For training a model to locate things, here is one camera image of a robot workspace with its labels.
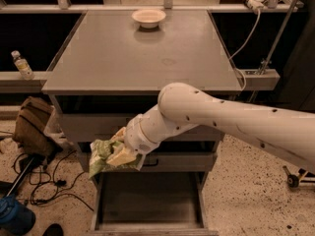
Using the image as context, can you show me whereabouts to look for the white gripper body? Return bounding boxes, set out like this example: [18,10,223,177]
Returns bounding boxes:
[124,114,159,155]

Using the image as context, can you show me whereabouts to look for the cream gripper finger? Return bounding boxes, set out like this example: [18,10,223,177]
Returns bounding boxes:
[106,144,137,166]
[111,127,126,142]

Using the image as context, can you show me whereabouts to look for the green jalapeno chip bag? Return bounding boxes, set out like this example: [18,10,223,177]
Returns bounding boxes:
[89,140,144,178]

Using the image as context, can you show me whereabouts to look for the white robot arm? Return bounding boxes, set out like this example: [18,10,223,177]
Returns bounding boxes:
[106,83,315,174]

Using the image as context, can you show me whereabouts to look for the grey middle drawer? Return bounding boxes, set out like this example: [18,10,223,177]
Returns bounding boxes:
[77,151,218,173]

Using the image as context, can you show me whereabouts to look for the grey open bottom drawer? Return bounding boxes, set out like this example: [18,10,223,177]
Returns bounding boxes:
[85,172,219,236]

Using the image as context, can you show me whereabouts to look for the grey drawer cabinet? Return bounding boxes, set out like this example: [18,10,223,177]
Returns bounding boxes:
[41,9,244,236]

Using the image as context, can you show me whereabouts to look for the black shoe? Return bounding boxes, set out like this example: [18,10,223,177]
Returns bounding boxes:
[42,223,64,236]

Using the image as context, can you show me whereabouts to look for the white paper bowl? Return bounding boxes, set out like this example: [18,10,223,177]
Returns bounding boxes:
[132,9,166,29]

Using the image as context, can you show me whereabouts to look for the clear plastic water bottle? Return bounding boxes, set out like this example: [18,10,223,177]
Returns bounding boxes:
[11,50,34,80]

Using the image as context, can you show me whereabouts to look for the black wheeled stand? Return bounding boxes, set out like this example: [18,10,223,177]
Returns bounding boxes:
[283,166,315,188]

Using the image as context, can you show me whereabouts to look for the metal pole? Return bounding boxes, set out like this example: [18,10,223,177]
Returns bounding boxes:
[243,0,306,104]

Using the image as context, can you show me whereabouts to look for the black floor cables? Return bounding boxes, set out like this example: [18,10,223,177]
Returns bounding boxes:
[12,149,95,212]

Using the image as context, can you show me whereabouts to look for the white cable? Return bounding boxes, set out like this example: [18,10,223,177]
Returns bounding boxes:
[228,7,262,91]

